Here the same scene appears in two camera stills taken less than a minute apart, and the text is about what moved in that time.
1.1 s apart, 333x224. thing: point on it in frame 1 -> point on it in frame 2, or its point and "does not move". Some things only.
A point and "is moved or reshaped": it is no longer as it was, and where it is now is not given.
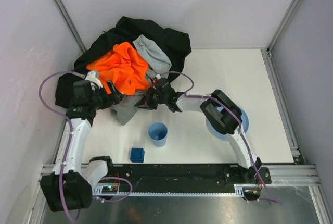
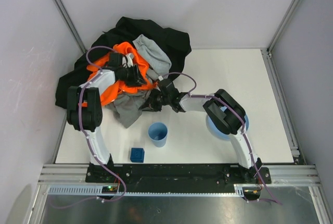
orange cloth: (123, 65) does not move
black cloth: (175, 43) does not move
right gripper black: (151, 99) does not move
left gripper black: (112, 96) -> (135, 75)
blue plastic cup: (157, 133) does not move
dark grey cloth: (125, 109) is moved or reshaped
